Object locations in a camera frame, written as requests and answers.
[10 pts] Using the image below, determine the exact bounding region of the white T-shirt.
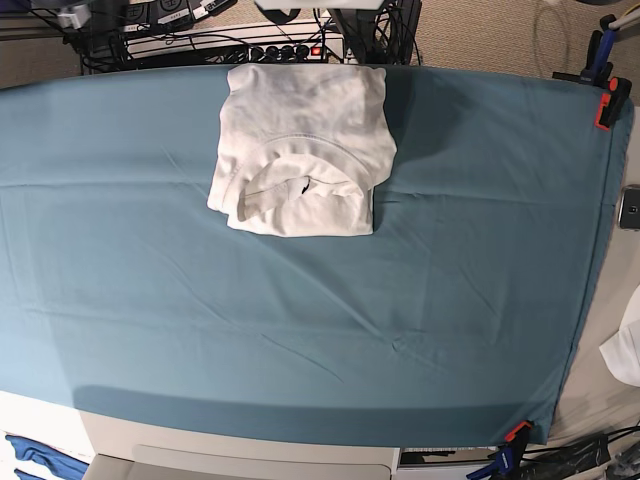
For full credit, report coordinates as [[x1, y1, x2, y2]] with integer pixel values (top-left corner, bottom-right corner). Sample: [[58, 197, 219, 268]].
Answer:
[[207, 64, 397, 237]]

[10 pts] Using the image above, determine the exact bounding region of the teal table cloth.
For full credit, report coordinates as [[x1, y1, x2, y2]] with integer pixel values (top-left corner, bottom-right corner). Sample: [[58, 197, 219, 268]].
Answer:
[[1, 66, 635, 447]]

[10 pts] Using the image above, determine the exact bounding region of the black power strip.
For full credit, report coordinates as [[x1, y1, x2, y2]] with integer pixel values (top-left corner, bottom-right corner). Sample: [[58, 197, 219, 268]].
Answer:
[[207, 42, 344, 64]]

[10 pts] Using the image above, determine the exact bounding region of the orange black clamp bottom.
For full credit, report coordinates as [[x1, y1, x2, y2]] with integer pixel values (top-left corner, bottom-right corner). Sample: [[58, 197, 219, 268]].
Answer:
[[505, 420, 535, 451]]

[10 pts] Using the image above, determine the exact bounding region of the orange black clamp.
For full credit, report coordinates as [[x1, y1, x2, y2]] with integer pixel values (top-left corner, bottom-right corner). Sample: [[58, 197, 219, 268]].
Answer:
[[505, 420, 535, 451], [594, 77, 632, 131]]

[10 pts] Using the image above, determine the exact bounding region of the blue clamp bottom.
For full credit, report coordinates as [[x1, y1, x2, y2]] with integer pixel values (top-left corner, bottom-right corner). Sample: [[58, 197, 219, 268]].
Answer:
[[466, 446, 523, 480]]

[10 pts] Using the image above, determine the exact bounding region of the blue clamp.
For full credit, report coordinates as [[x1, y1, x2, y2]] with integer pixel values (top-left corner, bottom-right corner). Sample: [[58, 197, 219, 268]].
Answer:
[[552, 13, 621, 86], [466, 446, 523, 480]]

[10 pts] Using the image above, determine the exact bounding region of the white storage bin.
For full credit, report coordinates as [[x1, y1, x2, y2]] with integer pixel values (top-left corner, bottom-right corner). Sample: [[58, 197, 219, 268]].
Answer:
[[84, 444, 396, 479]]

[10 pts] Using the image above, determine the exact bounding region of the small grey device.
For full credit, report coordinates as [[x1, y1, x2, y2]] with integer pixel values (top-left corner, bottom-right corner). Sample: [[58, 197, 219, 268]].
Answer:
[[618, 185, 640, 231]]

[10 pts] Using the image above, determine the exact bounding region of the white cloth right edge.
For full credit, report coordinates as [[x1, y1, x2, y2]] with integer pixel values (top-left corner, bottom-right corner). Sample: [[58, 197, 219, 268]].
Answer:
[[599, 288, 640, 387]]

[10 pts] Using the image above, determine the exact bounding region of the orange black clamp top right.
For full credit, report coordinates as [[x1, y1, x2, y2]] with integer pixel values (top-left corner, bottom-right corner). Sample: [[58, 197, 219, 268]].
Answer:
[[594, 77, 632, 131]]

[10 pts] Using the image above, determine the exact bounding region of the blue cloth bottom left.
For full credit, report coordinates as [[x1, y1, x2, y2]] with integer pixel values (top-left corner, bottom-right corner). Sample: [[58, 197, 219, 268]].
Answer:
[[5, 434, 89, 480]]

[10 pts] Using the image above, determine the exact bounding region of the blue clamp top right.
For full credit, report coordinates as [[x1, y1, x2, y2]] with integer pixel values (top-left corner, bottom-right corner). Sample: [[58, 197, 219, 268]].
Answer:
[[552, 13, 621, 86]]

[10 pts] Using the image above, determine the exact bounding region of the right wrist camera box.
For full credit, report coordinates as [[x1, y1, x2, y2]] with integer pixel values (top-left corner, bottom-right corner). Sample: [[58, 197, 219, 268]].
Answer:
[[57, 4, 92, 30]]

